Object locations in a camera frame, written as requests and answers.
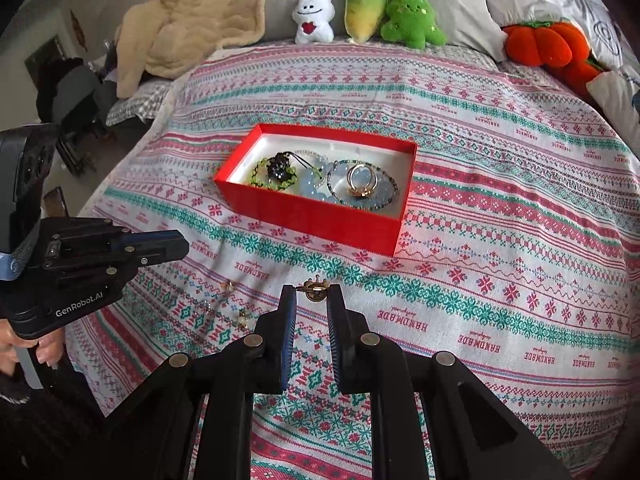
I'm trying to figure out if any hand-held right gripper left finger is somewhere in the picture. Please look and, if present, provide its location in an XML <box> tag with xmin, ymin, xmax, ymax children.
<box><xmin>95</xmin><ymin>284</ymin><xmax>300</xmax><ymax>480</ymax></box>

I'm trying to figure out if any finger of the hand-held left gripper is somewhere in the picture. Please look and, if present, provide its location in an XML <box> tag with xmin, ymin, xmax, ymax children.
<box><xmin>121</xmin><ymin>229</ymin><xmax>191</xmax><ymax>271</ymax></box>

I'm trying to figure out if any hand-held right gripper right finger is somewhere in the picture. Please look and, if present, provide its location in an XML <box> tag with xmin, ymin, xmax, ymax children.
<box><xmin>326</xmin><ymin>283</ymin><xmax>577</xmax><ymax>480</ymax></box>

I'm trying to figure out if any small gold crown ring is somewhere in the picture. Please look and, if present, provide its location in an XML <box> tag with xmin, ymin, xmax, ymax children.
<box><xmin>298</xmin><ymin>276</ymin><xmax>330</xmax><ymax>302</ymax></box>

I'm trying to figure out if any red cardboard box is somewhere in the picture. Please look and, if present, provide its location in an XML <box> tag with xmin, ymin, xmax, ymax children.
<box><xmin>213</xmin><ymin>122</ymin><xmax>419</xmax><ymax>257</ymax></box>

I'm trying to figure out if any green bead pendant necklace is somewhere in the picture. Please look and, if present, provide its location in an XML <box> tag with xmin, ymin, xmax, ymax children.
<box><xmin>248</xmin><ymin>151</ymin><xmax>314</xmax><ymax>194</ymax></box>

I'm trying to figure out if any large gold ring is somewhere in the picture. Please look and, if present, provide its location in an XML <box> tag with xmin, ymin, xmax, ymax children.
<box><xmin>347</xmin><ymin>163</ymin><xmax>377</xmax><ymax>199</ymax></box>

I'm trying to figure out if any pale blue bead bracelet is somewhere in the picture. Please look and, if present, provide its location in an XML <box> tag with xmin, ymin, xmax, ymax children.
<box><xmin>294</xmin><ymin>162</ymin><xmax>401</xmax><ymax>210</ymax></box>

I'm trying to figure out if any dark seed bead bracelet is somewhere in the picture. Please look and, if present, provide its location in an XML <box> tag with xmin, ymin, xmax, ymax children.
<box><xmin>327</xmin><ymin>158</ymin><xmax>400</xmax><ymax>206</ymax></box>

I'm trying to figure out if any clear bead bracelet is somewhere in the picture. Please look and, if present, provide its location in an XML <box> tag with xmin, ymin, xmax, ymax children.
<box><xmin>293</xmin><ymin>148</ymin><xmax>329</xmax><ymax>166</ymax></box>

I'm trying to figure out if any person's left forearm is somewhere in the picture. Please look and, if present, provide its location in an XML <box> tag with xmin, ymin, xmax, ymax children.
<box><xmin>0</xmin><ymin>369</ymin><xmax>109</xmax><ymax>480</ymax></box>

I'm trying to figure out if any person's left hand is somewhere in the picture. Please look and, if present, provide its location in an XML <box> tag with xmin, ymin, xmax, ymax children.
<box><xmin>0</xmin><ymin>320</ymin><xmax>65</xmax><ymax>377</ymax></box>

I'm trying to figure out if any black stand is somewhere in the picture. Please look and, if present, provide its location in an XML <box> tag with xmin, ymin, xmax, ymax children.
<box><xmin>54</xmin><ymin>127</ymin><xmax>99</xmax><ymax>174</ymax></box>

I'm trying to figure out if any grey checked sheet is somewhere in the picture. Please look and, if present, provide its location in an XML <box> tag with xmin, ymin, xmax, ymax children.
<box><xmin>104</xmin><ymin>80</ymin><xmax>174</xmax><ymax>127</ymax></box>

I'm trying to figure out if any printed blanket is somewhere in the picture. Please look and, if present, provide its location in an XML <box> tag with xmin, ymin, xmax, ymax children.
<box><xmin>64</xmin><ymin>41</ymin><xmax>640</xmax><ymax>480</ymax></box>

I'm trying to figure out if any dark clothes pile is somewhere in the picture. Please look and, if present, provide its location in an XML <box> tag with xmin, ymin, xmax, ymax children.
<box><xmin>35</xmin><ymin>57</ymin><xmax>119</xmax><ymax>136</ymax></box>

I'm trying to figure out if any beige fleece blanket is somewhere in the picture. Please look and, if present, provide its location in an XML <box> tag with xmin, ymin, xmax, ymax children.
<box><xmin>115</xmin><ymin>0</ymin><xmax>292</xmax><ymax>99</ymax></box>

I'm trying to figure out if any white bunny plush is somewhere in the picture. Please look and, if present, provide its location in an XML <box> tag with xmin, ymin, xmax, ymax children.
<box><xmin>294</xmin><ymin>0</ymin><xmax>336</xmax><ymax>45</ymax></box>

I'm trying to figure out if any yellow green radish plush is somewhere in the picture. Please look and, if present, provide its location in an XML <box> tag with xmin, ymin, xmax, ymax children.
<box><xmin>344</xmin><ymin>0</ymin><xmax>389</xmax><ymax>45</ymax></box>

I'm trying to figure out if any green tree plush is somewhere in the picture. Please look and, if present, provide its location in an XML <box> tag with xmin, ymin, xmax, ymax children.
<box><xmin>380</xmin><ymin>0</ymin><xmax>447</xmax><ymax>51</ymax></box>

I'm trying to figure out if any grey pillow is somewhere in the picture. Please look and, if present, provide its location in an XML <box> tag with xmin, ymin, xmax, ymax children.
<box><xmin>262</xmin><ymin>0</ymin><xmax>509</xmax><ymax>62</ymax></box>

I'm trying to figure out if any orange pumpkin plush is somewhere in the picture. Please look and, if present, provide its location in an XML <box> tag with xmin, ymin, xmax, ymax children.
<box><xmin>502</xmin><ymin>20</ymin><xmax>617</xmax><ymax>99</ymax></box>

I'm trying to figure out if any white deer pillow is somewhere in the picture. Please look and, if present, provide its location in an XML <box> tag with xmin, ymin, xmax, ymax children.
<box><xmin>586</xmin><ymin>69</ymin><xmax>640</xmax><ymax>127</ymax></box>

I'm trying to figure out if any black wall frame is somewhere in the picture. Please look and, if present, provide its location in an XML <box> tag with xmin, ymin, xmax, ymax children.
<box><xmin>24</xmin><ymin>33</ymin><xmax>69</xmax><ymax>79</ymax></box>

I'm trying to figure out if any wall picture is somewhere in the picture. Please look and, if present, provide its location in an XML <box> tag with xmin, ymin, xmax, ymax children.
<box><xmin>68</xmin><ymin>8</ymin><xmax>84</xmax><ymax>52</ymax></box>

